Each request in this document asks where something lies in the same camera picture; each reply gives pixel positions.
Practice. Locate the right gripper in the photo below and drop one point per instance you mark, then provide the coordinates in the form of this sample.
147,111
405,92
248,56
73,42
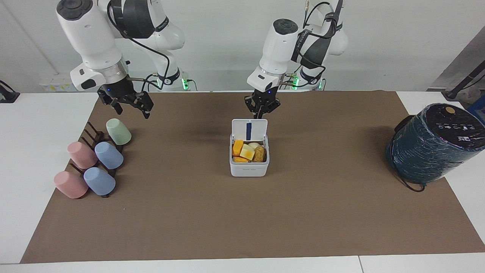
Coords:
115,91

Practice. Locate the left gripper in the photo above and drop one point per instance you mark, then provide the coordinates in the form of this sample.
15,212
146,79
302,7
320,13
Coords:
266,94

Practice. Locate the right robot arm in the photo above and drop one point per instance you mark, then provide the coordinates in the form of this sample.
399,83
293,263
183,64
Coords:
93,34

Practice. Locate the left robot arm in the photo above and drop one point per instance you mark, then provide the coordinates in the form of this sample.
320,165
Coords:
278,49

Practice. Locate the green cup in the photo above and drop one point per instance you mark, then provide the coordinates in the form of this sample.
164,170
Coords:
119,132

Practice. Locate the white round food piece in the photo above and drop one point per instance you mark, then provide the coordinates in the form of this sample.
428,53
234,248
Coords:
254,145

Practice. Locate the dark brown cup rack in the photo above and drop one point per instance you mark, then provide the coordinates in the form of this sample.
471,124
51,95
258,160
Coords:
92,133

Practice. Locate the yellow white food piece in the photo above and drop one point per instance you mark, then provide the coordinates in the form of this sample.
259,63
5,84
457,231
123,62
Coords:
247,152

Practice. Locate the orange food block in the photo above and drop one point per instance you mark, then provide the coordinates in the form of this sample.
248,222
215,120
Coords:
237,148

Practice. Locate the blue cup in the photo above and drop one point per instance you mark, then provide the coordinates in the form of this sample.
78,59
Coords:
109,155
99,181

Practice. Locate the small orange food piece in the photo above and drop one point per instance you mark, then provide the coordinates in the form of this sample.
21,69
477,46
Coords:
240,159

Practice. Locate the white open lunch box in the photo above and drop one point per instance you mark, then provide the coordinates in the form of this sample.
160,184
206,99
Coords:
249,169

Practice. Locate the pink cup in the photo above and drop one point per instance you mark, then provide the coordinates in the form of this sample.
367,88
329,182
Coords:
70,185
82,155

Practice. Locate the black stand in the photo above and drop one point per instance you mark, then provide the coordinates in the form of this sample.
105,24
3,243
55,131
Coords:
460,88
7,94

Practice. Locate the dark green wrapped cylinder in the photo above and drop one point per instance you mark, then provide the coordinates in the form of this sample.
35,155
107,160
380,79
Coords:
432,148

